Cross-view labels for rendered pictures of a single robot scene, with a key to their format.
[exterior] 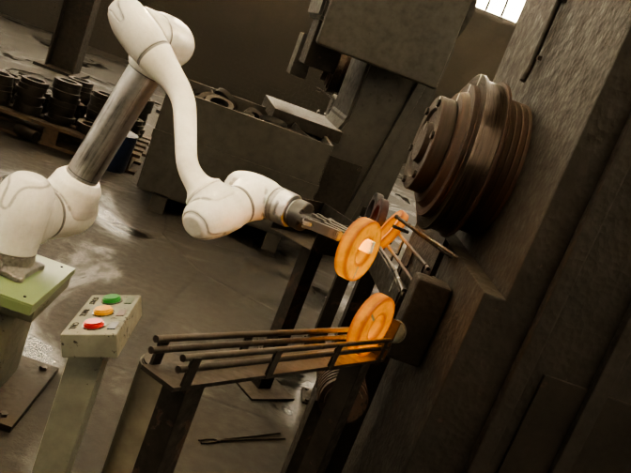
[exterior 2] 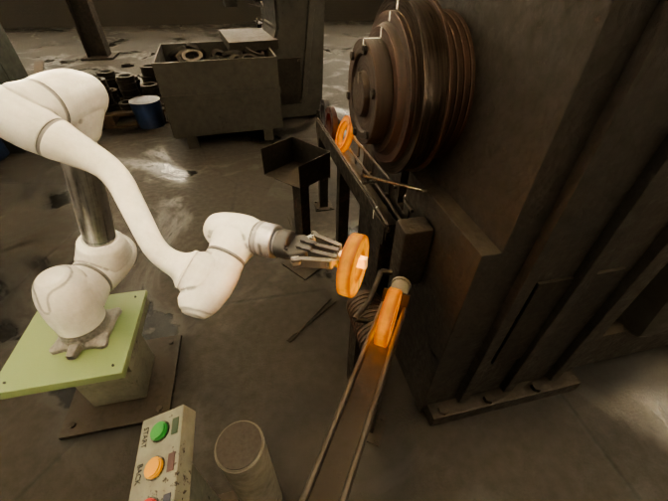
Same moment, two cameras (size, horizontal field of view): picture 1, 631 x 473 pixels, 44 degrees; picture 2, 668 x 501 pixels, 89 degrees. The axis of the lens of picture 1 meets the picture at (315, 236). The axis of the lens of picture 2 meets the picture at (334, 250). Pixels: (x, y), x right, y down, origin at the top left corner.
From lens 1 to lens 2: 1.23 m
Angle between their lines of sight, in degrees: 29
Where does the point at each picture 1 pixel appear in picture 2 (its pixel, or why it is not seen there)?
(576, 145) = (578, 82)
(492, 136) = (439, 77)
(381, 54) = not seen: outside the picture
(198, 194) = (182, 284)
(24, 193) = (54, 297)
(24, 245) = (88, 323)
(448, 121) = (384, 72)
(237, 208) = (225, 276)
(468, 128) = (410, 76)
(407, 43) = not seen: outside the picture
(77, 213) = (115, 267)
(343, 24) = not seen: outside the picture
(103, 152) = (97, 220)
